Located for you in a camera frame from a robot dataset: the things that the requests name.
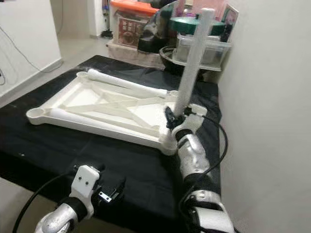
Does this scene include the white plastic table leg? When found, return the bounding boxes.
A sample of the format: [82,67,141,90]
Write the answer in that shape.
[174,7,216,117]
[86,69,170,97]
[49,108,168,139]

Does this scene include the black tablecloth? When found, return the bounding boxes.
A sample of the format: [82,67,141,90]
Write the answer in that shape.
[0,55,222,233]

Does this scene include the black wok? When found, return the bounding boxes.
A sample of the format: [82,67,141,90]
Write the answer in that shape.
[158,45,224,76]

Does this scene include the clear plastic container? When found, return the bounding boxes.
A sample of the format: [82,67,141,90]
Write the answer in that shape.
[173,34,233,68]

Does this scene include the beige bench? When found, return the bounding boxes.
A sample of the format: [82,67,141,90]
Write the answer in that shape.
[107,43,163,68]

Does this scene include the dark curved glossy panel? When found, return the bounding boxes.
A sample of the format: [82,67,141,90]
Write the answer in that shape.
[136,0,183,54]

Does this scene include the green round pot lid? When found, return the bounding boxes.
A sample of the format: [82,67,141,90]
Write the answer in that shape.
[169,16,226,35]

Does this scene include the orange-lidded storage box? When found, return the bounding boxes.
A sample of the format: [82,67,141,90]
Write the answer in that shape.
[111,0,157,48]

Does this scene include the white plastic table top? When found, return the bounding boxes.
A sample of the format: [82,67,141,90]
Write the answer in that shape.
[26,70,179,156]

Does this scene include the dark framed panel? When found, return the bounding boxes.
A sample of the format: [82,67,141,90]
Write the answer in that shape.
[221,5,240,42]

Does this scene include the black floor mop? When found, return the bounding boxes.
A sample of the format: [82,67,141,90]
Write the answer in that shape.
[100,0,113,39]

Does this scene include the pink box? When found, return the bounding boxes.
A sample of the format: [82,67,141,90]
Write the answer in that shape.
[190,0,224,19]

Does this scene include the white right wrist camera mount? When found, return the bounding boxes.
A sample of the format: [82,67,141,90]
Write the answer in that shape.
[177,103,207,140]

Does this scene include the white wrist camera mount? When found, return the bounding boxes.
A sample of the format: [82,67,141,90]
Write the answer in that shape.
[177,103,207,140]
[72,165,102,216]

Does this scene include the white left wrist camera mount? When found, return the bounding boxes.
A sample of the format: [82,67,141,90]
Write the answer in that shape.
[72,165,102,216]

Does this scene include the thin black wall cable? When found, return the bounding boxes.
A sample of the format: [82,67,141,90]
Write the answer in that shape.
[0,24,64,73]

